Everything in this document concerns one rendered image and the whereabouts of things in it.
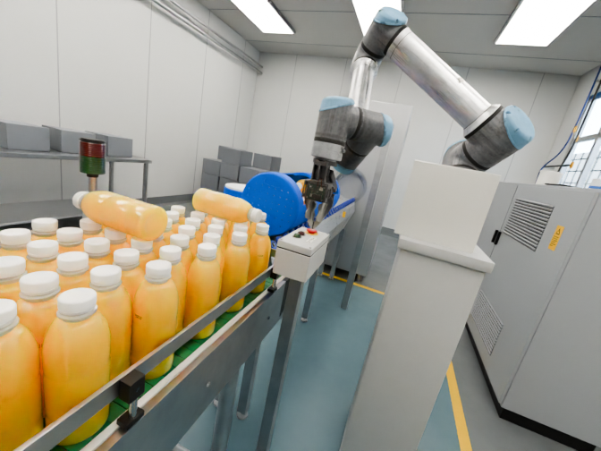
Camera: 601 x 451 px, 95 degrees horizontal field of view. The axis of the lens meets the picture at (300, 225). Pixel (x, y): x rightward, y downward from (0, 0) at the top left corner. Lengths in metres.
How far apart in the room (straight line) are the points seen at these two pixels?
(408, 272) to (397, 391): 0.53
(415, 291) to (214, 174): 4.55
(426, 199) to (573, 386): 1.53
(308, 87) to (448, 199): 5.91
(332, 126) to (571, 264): 1.60
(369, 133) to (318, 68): 6.09
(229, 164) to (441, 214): 4.30
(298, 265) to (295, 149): 6.04
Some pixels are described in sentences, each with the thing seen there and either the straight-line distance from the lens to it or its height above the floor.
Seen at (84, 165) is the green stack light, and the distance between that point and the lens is 1.03.
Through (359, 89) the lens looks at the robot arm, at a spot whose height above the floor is 1.60.
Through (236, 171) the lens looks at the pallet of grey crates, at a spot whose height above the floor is 0.83.
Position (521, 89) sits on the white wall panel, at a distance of 6.60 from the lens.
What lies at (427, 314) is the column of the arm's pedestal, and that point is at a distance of 1.22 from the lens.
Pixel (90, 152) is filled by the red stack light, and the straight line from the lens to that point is 1.02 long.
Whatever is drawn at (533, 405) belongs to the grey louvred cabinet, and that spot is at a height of 0.17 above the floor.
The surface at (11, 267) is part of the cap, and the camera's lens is 0.56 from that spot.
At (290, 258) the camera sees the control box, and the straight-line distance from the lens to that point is 0.75.
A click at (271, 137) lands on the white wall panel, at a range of 7.01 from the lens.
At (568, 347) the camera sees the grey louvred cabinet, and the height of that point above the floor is 0.59.
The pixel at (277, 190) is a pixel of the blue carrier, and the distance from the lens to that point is 1.20.
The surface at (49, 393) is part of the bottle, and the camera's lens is 0.51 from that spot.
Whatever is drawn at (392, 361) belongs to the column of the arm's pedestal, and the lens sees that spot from 1.34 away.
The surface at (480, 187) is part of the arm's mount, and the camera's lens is 1.18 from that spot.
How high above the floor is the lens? 1.33
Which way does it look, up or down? 14 degrees down
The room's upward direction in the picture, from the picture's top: 11 degrees clockwise
